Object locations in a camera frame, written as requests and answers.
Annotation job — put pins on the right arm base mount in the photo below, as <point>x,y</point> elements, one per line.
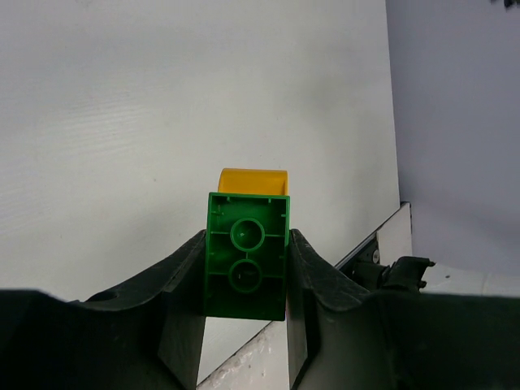
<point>405,274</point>

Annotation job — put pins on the green yellow red rounded stack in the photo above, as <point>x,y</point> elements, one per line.
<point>247,236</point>

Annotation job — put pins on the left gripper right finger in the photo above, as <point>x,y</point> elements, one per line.
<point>343,336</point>

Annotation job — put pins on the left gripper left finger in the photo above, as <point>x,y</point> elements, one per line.
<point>144,333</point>

